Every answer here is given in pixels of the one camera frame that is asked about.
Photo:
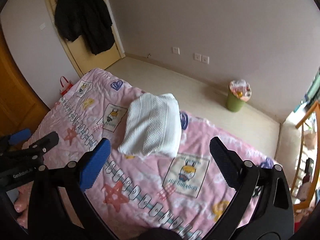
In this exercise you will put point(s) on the cream bedroom door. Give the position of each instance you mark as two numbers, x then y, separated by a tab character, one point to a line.
80	55

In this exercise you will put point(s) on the white wall socket middle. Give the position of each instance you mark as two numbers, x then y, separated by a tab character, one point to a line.
197	56

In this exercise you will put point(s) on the red white shopping bag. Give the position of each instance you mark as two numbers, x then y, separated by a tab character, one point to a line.
66	85

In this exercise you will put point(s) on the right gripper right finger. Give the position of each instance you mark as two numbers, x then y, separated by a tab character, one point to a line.
273	214

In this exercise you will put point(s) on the pink patterned bed quilt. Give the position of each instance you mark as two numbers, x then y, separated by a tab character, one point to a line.
187	194

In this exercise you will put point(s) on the white wall socket right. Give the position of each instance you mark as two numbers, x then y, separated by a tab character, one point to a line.
205	59

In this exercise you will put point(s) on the white knit sweater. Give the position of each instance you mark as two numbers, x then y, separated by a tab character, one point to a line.
153	127

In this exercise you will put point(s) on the wooden chair frame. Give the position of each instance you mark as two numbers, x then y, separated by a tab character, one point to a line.
306	180

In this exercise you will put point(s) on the black coat on door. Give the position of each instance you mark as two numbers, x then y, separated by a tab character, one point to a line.
87	18

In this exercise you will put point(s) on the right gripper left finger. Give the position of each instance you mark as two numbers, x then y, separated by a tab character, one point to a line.
47	215

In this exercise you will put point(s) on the white light switch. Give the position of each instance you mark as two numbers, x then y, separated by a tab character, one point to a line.
42	26

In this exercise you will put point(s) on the white wall socket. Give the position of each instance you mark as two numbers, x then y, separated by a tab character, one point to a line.
197	56
176	50
205	59

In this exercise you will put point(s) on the white wall socket left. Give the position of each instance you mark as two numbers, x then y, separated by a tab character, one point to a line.
176	50

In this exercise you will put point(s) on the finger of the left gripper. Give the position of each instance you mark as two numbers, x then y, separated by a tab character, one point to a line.
39	148
20	136

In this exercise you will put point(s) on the green trash bin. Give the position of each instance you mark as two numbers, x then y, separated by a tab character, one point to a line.
239	92

